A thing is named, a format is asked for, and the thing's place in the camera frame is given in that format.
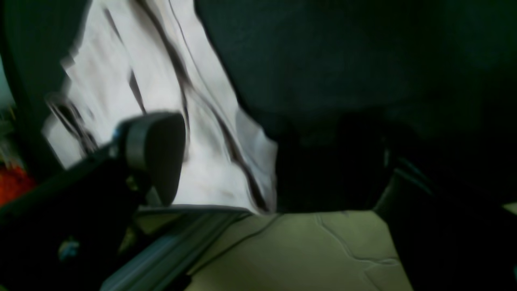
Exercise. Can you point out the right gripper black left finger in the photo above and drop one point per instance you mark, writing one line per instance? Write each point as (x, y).
(65, 234)

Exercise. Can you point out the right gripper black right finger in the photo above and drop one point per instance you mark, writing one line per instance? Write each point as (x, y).
(449, 234)

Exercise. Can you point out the pink T-shirt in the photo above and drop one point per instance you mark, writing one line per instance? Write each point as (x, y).
(136, 57)

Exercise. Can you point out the black table cloth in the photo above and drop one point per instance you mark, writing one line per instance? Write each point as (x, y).
(334, 82)

